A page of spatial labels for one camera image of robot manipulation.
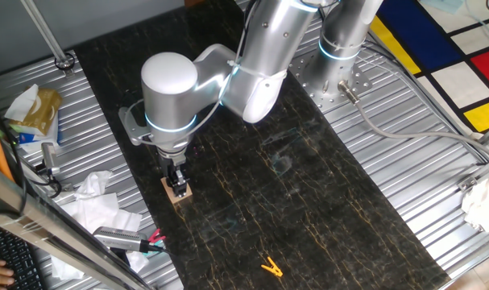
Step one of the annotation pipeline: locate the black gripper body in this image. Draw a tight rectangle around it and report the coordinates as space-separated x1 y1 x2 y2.
158 155 188 187

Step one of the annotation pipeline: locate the small wooden cube block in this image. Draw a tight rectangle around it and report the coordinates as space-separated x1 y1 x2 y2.
160 176 193 205

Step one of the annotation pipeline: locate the red clothespin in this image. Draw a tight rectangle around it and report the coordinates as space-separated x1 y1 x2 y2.
147 228 167 245

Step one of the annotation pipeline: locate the teal clothespin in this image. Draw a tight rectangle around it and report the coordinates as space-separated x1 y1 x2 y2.
143 239 165 255

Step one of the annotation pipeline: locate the crumpled white tissue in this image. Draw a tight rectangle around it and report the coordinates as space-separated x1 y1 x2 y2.
74 170 114 201

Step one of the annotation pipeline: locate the white paper sheet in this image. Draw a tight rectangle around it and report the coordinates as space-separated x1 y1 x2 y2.
50 192 151 281

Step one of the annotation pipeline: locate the black gold-veined marble mat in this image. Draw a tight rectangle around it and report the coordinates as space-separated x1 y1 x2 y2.
73 0 451 290

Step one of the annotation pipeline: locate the orange clothespin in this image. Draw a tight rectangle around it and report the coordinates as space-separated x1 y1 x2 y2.
260 256 284 278

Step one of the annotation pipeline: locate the yellow tissue pack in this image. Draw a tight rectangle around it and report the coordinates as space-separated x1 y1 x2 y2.
20 87 63 137

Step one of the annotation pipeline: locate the blue white tissue pack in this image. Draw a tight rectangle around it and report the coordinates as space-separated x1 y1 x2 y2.
10 112 62 154

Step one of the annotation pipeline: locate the white tissue sheet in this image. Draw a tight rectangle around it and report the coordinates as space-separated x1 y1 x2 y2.
4 83 40 122

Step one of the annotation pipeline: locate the black keyboard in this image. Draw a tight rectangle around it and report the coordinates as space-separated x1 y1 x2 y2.
0 221 44 290

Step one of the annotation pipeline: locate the colourful squares floor mat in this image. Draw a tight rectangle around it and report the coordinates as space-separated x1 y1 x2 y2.
368 0 489 134

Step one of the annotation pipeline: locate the white cloth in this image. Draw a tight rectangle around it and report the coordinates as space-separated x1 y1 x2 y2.
460 168 489 233

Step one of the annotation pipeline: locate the light blue face mask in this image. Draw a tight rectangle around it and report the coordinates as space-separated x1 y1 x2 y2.
421 0 466 15

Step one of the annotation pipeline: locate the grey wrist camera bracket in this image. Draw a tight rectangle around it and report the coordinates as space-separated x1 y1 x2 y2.
118 105 152 147

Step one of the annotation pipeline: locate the black camera cable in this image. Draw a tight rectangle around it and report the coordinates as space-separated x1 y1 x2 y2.
141 241 180 259

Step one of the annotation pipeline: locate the silver depth camera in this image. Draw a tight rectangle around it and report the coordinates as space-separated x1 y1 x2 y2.
93 226 149 254

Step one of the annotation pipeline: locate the aluminium frame beam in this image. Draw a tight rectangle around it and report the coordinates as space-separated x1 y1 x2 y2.
0 160 152 290

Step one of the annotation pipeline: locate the metal pole with ring base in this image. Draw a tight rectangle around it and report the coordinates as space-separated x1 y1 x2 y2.
20 0 76 77

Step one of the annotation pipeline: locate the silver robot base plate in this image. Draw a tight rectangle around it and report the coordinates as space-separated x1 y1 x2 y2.
288 52 374 114

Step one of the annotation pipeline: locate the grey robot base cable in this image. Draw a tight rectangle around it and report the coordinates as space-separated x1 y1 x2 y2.
337 80 489 160

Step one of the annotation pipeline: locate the metal corner bracket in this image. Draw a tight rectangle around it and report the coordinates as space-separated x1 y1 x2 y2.
456 175 479 193

